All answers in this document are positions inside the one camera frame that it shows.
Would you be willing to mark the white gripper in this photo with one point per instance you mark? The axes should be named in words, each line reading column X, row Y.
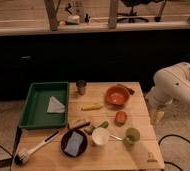
column 157, row 99

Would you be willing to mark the yellow banana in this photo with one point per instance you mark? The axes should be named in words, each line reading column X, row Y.
column 91, row 107

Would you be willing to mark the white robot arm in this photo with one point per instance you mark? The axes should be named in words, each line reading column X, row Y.
column 170, row 83

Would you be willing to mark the green plastic tray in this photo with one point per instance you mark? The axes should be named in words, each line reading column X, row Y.
column 35, row 115

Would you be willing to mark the green cup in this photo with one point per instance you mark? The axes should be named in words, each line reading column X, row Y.
column 132, row 136

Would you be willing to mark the orange bowl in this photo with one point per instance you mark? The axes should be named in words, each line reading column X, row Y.
column 117, row 95

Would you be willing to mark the metal spoon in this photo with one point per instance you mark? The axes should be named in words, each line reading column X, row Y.
column 116, row 137

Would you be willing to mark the green vegetable toy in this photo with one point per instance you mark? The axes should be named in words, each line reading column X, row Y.
column 91, row 128

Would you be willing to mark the white cup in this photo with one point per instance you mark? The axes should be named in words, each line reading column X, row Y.
column 100, row 136

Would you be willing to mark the dark metal cup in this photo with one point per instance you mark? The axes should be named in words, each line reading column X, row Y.
column 81, row 87

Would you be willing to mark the wooden block brush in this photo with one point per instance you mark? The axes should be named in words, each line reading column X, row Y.
column 78, row 124

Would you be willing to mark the black plate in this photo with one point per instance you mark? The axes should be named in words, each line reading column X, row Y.
column 65, row 139

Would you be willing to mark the blue sponge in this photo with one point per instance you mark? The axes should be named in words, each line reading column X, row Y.
column 74, row 143

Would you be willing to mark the white folded cloth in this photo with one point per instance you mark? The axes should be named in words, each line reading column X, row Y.
column 55, row 106

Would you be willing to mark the wooden table leg middle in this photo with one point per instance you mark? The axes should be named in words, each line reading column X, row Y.
column 113, row 10

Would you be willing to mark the wooden table leg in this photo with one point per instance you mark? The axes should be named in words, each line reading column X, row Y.
column 113, row 10
column 52, row 7

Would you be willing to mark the black office chair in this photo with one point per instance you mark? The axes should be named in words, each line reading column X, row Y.
column 132, row 16

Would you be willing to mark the white dish brush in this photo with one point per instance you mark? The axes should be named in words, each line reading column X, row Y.
column 23, row 155

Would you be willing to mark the wooden table leg left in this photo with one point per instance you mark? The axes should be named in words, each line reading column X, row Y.
column 52, row 7

